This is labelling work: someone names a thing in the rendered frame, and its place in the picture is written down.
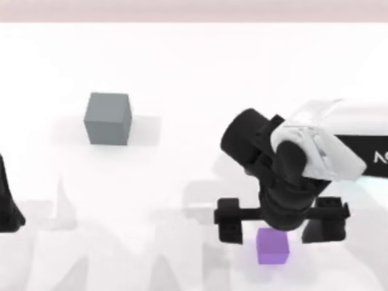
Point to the grey cube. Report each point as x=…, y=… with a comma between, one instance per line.
x=107, y=119

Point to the small purple cube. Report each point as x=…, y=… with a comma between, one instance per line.
x=271, y=247

